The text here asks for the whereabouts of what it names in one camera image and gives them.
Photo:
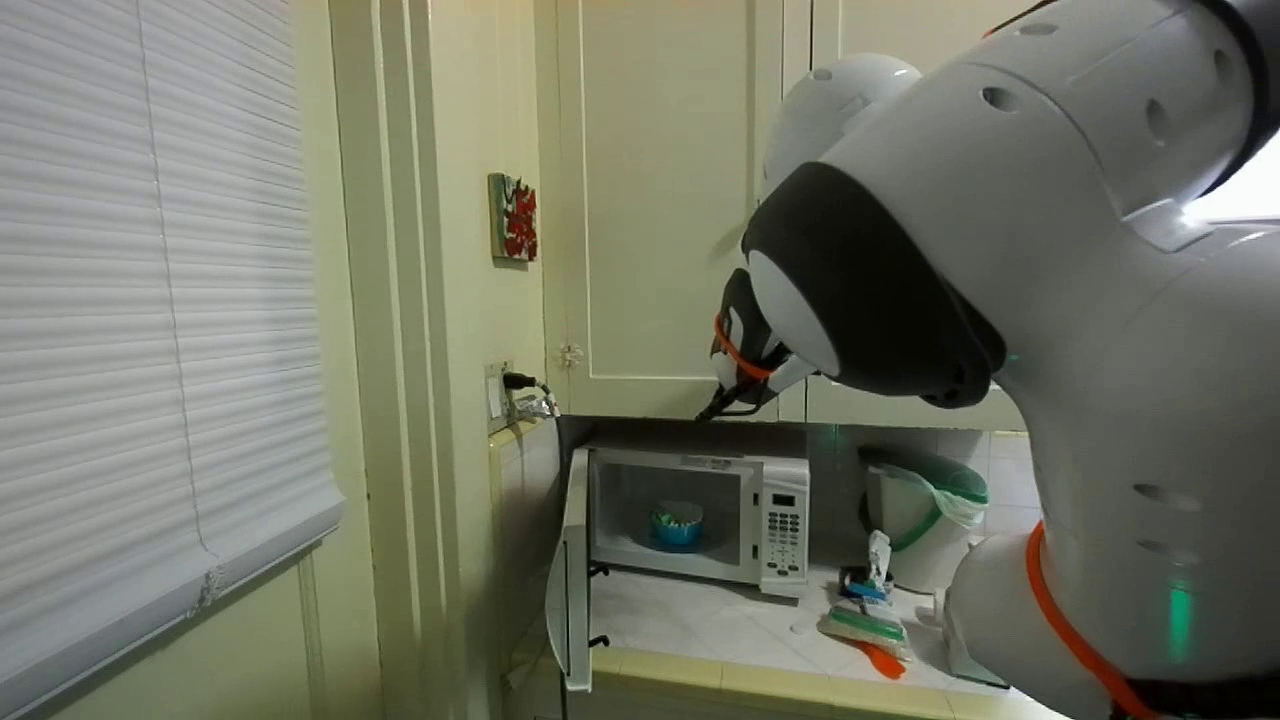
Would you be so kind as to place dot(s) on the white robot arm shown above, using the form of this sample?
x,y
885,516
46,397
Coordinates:
x,y
1020,220

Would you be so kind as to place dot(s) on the blue bowl in microwave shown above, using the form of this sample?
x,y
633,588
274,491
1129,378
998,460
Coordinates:
x,y
676,525

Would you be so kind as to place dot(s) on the white microwave oven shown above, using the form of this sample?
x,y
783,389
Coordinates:
x,y
754,512

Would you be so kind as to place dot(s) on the white window blind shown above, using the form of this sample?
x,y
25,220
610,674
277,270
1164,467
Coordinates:
x,y
161,415

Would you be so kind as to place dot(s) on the wall power outlet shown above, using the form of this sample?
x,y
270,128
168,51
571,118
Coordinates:
x,y
498,394

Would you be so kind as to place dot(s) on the red wall picture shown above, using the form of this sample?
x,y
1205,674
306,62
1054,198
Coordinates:
x,y
514,219

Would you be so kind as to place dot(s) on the dish brush with orange handle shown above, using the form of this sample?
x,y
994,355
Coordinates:
x,y
863,611

